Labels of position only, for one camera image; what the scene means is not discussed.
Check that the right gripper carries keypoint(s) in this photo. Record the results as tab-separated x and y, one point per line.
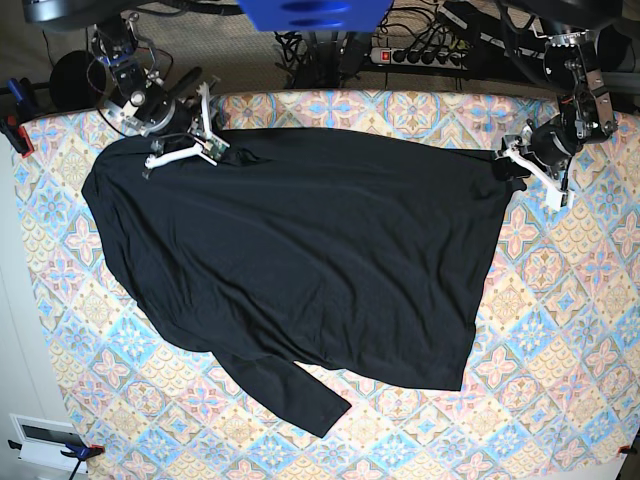
186	126

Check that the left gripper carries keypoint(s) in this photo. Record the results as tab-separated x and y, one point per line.
551	145

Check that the black t-shirt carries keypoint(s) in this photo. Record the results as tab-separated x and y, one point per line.
305	247

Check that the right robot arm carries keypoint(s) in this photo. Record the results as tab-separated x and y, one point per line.
140	99

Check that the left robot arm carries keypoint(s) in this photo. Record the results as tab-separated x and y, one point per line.
571	70

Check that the black round stool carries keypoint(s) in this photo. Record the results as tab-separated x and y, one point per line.
77	82

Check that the red black clamp left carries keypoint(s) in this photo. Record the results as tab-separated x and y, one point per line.
16	135

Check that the white power strip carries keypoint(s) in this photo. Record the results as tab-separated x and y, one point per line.
436	58

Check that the patterned tablecloth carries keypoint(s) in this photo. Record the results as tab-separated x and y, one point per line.
551	385

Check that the orange clamp bottom right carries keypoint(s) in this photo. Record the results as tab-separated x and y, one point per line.
628	450

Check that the blue clamp bottom left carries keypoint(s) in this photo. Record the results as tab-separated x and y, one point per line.
75	451

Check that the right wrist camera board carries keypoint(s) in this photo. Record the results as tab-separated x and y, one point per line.
213	150

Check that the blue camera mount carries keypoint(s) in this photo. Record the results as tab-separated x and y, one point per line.
315	15

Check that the white wall vent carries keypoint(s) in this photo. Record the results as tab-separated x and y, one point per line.
43	441

